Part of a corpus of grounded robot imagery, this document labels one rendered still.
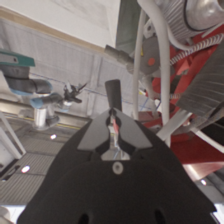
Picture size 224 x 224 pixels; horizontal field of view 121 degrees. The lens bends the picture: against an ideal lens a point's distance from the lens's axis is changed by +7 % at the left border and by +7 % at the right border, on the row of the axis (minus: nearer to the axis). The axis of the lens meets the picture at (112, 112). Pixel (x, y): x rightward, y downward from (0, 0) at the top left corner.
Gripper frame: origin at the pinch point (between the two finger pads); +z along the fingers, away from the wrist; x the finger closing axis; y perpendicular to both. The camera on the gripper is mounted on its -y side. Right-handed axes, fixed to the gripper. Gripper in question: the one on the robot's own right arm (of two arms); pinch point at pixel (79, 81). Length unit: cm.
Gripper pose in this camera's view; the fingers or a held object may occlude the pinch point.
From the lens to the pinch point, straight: 58.5
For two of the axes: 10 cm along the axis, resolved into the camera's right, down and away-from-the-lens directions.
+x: 4.0, -2.8, 8.7
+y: -6.5, -7.6, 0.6
